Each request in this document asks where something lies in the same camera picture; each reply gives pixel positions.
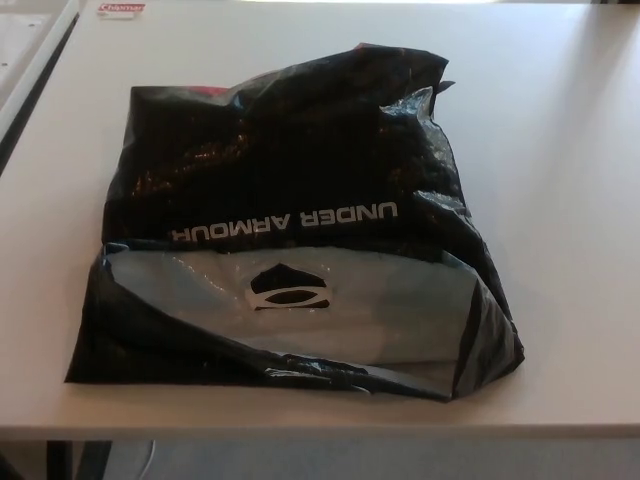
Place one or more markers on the red white label card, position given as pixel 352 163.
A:
pixel 120 10

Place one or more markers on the black table leg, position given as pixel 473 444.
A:
pixel 75 465

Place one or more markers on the white adjacent table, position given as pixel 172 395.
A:
pixel 62 30

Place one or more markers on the black Under Armour plastic bag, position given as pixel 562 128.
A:
pixel 300 175

